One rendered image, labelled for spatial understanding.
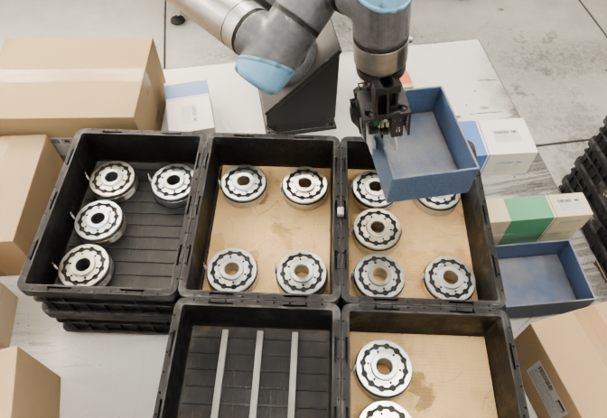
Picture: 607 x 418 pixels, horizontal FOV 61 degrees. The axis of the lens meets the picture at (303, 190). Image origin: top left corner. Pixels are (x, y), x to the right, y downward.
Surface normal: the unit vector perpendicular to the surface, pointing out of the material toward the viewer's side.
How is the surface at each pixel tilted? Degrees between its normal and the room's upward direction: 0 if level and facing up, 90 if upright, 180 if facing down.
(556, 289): 0
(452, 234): 0
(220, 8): 34
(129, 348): 0
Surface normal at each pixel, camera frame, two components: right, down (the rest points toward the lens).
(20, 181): 0.00, -0.58
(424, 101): 0.17, 0.80
